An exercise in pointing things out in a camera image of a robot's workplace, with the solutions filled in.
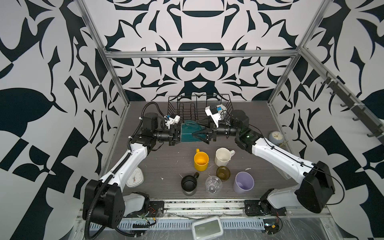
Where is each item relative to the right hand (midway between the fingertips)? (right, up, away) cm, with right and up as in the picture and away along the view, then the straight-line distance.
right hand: (196, 129), depth 66 cm
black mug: (-3, -30, +16) cm, 34 cm away
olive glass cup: (+16, -26, +18) cm, 35 cm away
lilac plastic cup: (+25, -29, +13) cm, 40 cm away
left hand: (-2, -3, +3) cm, 4 cm away
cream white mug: (+16, -17, +21) cm, 31 cm away
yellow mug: (+3, -20, +23) cm, 31 cm away
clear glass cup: (+10, -31, +16) cm, 36 cm away
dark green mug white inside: (-3, +1, -2) cm, 4 cm away
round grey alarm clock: (+52, -8, +30) cm, 61 cm away
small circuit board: (+36, -46, +5) cm, 58 cm away
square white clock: (-32, -28, +15) cm, 45 cm away
